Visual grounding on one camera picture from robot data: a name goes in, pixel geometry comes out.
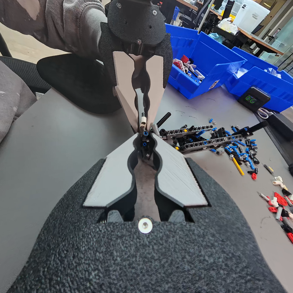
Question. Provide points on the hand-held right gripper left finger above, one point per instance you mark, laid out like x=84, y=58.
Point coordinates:
x=112, y=180

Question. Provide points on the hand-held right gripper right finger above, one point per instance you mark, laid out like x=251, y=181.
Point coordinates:
x=178, y=180

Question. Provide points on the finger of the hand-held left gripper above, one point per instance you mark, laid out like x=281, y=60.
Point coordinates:
x=156, y=80
x=123, y=80

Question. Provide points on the white perforated toy beam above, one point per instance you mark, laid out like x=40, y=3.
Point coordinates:
x=143, y=121

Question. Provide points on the grey toy chassis assembly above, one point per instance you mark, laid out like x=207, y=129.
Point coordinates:
x=206, y=139

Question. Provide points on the blue plastic bin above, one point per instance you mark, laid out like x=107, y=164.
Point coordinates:
x=270, y=84
x=206, y=61

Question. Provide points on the black office chair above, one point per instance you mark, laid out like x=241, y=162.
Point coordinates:
x=80, y=82

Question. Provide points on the pile of small toy pins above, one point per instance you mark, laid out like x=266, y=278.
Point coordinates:
x=242, y=151

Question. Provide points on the clear plastic bag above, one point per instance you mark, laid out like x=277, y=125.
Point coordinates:
x=227, y=25

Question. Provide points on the black charger green display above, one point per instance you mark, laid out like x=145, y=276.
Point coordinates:
x=254, y=98

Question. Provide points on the pile of red white parts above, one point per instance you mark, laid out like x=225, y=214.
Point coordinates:
x=279, y=201

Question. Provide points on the white plastic box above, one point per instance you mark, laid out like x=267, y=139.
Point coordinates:
x=249, y=13

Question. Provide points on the wooden table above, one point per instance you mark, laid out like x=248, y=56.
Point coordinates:
x=263, y=41

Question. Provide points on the black power adapter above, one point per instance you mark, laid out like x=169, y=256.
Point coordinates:
x=281, y=123

